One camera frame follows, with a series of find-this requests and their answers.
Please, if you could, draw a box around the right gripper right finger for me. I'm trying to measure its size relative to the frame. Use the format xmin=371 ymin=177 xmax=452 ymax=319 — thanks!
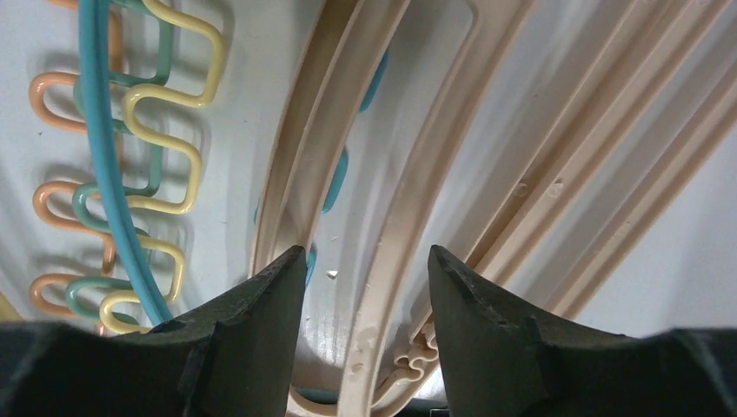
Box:
xmin=428 ymin=245 xmax=736 ymax=416

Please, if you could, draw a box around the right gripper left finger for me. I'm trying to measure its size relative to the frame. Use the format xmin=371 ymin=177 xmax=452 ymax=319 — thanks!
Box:
xmin=1 ymin=246 xmax=307 ymax=416

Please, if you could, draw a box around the yellow wire hanger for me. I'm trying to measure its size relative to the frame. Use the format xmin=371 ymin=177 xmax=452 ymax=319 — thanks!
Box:
xmin=99 ymin=1 xmax=226 ymax=334

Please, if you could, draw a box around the green wire hanger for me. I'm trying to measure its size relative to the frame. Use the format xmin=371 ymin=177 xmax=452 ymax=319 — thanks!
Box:
xmin=64 ymin=0 xmax=176 ymax=327

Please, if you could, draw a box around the orange wire hanger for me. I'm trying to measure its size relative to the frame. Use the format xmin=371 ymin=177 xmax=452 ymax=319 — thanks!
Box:
xmin=29 ymin=11 xmax=123 ymax=318

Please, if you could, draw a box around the blue wire hanger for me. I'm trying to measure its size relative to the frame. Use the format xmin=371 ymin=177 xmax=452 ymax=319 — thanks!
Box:
xmin=77 ymin=0 xmax=389 ymax=404

